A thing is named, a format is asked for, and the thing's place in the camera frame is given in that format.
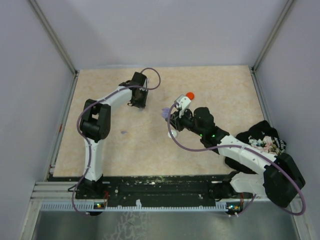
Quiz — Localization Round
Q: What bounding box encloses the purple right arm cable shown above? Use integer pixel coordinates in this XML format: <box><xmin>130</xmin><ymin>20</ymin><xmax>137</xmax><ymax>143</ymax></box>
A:
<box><xmin>166</xmin><ymin>103</ymin><xmax>307</xmax><ymax>217</ymax></box>

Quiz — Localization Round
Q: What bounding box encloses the orange round charging case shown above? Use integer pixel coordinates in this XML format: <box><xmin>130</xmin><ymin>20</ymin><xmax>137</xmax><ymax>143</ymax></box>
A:
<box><xmin>186</xmin><ymin>92</ymin><xmax>195</xmax><ymax>100</ymax></box>

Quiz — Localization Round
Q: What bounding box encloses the black floral cloth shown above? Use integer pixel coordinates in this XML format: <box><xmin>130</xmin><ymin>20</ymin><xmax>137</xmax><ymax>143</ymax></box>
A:
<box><xmin>223</xmin><ymin>120</ymin><xmax>288</xmax><ymax>174</ymax></box>

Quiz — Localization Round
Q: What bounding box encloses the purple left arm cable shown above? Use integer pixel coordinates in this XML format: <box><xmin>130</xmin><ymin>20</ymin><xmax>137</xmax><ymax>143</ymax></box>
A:
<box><xmin>71</xmin><ymin>67</ymin><xmax>161</xmax><ymax>217</ymax></box>

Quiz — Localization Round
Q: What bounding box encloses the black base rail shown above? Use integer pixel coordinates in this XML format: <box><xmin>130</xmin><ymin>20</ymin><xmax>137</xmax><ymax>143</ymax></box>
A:
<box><xmin>75</xmin><ymin>174</ymin><xmax>253</xmax><ymax>208</ymax></box>

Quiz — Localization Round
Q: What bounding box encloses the aluminium frame post right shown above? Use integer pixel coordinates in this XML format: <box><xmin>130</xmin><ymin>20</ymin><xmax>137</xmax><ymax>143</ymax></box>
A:
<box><xmin>251</xmin><ymin>0</ymin><xmax>296</xmax><ymax>73</ymax></box>

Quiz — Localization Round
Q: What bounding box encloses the purple round charging case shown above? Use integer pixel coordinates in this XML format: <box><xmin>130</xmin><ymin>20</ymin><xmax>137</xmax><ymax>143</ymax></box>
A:
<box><xmin>161</xmin><ymin>107</ymin><xmax>171</xmax><ymax>122</ymax></box>

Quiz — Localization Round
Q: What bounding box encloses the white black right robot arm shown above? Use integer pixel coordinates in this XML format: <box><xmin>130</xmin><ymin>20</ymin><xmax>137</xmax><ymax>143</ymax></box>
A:
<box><xmin>166</xmin><ymin>107</ymin><xmax>306</xmax><ymax>208</ymax></box>

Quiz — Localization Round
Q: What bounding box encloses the aluminium frame post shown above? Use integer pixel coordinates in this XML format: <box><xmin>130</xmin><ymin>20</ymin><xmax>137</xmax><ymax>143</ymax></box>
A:
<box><xmin>251</xmin><ymin>0</ymin><xmax>296</xmax><ymax>73</ymax></box>
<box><xmin>27</xmin><ymin>0</ymin><xmax>78</xmax><ymax>76</ymax></box>

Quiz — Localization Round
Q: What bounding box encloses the white round charging case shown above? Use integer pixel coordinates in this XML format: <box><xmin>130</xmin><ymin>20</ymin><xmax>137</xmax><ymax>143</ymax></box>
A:
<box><xmin>167</xmin><ymin>129</ymin><xmax>178</xmax><ymax>139</ymax></box>

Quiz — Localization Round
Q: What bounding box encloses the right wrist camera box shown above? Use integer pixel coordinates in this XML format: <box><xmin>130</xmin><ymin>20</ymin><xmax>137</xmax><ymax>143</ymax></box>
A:
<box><xmin>174</xmin><ymin>94</ymin><xmax>191</xmax><ymax>118</ymax></box>

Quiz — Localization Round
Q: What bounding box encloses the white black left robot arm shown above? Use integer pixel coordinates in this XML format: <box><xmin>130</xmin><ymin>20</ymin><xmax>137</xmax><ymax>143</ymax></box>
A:
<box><xmin>75</xmin><ymin>72</ymin><xmax>148</xmax><ymax>199</ymax></box>

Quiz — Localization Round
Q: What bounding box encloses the aluminium frame post left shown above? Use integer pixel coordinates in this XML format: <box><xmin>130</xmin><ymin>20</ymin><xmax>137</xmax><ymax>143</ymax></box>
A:
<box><xmin>27</xmin><ymin>0</ymin><xmax>78</xmax><ymax>76</ymax></box>

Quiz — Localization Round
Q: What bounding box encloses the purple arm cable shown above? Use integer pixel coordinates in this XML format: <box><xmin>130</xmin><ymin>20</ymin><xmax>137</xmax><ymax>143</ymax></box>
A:
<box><xmin>166</xmin><ymin>103</ymin><xmax>307</xmax><ymax>217</ymax></box>
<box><xmin>71</xmin><ymin>67</ymin><xmax>161</xmax><ymax>217</ymax></box>

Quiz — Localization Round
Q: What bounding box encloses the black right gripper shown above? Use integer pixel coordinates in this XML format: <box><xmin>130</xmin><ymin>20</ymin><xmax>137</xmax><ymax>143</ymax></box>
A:
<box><xmin>166</xmin><ymin>106</ymin><xmax>205</xmax><ymax>137</ymax></box>

